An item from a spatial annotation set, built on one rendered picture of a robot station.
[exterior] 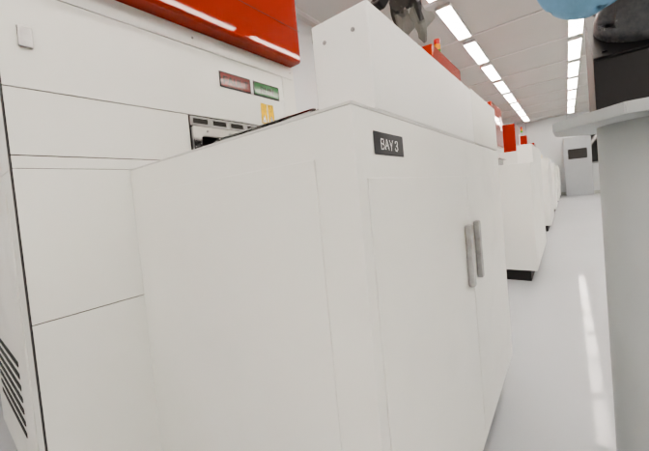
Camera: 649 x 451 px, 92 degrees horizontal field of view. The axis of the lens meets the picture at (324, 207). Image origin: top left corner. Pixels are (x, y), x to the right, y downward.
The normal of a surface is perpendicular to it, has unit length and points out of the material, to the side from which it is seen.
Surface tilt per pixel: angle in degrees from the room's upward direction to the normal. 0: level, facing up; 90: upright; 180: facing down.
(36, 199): 90
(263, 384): 90
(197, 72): 90
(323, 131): 90
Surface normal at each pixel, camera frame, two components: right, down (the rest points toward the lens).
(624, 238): -0.98, 0.10
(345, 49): -0.61, 0.08
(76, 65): 0.79, -0.05
